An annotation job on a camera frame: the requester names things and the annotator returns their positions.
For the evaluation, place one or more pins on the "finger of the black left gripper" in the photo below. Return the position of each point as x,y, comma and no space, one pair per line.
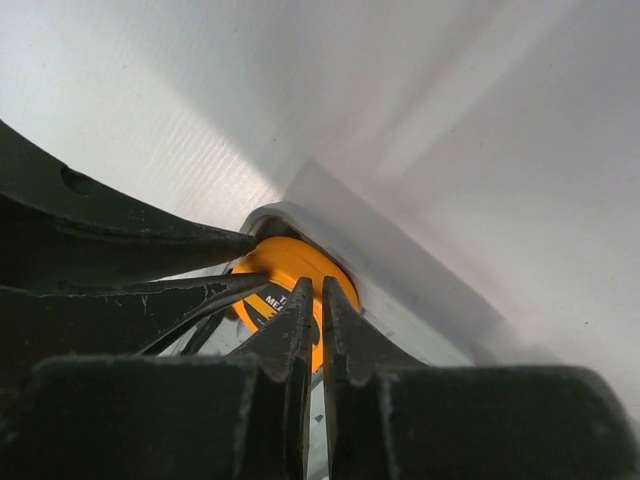
62,229
135,319

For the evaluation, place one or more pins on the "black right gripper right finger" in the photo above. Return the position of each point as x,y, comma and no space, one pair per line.
389,416

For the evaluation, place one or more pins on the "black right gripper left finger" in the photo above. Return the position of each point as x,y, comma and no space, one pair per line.
241,416

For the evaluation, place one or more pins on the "grey plastic tool case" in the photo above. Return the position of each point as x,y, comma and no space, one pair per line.
395,310

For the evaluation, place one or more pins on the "orange tape measure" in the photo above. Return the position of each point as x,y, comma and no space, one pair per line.
286,260

